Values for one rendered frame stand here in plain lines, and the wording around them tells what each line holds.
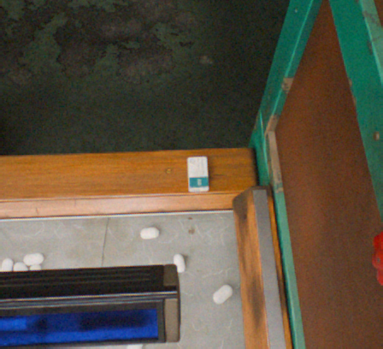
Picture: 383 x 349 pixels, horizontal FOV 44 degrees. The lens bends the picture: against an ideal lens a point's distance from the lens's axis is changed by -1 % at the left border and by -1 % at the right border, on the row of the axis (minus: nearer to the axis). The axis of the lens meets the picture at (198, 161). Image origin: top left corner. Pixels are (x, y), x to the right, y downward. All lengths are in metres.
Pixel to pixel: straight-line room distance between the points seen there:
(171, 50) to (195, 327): 1.38
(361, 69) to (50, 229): 0.63
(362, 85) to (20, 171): 0.66
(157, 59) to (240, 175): 1.17
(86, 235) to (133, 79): 1.14
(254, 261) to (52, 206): 0.37
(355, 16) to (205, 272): 0.54
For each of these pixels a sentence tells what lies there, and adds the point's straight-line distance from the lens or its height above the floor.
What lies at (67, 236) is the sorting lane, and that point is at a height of 0.74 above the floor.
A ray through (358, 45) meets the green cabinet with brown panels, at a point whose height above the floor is 1.25.
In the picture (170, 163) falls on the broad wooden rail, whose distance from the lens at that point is 0.89.
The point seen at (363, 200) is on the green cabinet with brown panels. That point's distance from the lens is 0.47.
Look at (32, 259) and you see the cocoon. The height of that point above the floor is 0.76.
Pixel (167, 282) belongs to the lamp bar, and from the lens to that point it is 0.47.
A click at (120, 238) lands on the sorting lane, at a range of 0.87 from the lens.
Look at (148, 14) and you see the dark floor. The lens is 2.14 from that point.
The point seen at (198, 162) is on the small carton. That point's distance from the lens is 0.87.
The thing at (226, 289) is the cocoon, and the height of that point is 0.76.
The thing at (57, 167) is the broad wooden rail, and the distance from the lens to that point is 0.91.
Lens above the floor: 1.57
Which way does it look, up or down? 64 degrees down
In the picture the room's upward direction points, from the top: 5 degrees clockwise
